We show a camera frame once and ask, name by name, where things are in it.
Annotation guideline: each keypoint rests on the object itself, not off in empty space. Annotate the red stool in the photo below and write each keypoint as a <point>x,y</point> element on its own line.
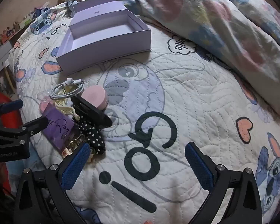
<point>12,119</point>

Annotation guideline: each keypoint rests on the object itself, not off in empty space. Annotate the lavender gift box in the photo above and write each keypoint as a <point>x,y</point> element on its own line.
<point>100,58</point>

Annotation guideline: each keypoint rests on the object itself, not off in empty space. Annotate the green white carton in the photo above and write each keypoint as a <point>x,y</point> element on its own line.
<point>28,21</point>

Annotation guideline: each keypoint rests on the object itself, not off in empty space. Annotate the white printed quilted bedspread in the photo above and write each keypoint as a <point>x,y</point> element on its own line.
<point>189,98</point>

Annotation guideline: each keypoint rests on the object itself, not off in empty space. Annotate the purple signed card packet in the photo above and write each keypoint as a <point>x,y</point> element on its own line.
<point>58,128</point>

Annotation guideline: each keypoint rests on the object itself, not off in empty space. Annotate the black polka dot scrunchie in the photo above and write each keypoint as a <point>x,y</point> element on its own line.
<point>93,133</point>

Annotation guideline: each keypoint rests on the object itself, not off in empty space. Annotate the pink round case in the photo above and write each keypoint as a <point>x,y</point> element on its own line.
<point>95,95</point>

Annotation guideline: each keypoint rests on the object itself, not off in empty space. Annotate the black hair clip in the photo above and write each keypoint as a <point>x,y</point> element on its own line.
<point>91,112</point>

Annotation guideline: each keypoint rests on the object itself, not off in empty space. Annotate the small pink plastic item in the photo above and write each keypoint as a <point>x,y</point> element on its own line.
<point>43,107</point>

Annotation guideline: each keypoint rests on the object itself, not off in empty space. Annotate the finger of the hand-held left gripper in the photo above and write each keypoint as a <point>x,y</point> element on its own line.
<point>35,124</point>
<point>15,104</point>

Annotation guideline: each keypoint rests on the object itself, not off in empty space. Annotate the white drawer unit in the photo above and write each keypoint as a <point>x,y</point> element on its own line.
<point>0,58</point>

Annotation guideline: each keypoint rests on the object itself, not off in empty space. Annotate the blue desktop organizer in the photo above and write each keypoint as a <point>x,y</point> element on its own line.
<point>38,11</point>

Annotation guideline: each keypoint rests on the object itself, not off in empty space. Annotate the floral duvet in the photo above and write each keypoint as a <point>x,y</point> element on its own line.
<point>212,28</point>

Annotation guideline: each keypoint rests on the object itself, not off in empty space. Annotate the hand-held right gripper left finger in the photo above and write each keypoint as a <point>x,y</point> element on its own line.
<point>75,165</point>

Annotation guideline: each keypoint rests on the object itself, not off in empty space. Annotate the cream claw hair clip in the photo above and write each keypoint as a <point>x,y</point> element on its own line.
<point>65,108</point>

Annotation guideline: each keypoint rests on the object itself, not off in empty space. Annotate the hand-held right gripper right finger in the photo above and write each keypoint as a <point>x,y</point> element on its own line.
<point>199,168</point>

